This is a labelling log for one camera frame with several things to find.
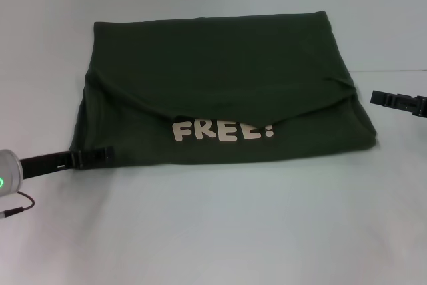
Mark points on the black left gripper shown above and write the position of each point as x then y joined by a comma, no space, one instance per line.
46,163

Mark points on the dark green shirt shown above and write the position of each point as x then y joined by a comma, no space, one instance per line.
217,64

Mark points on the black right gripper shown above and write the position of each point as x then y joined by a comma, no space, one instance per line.
421,106

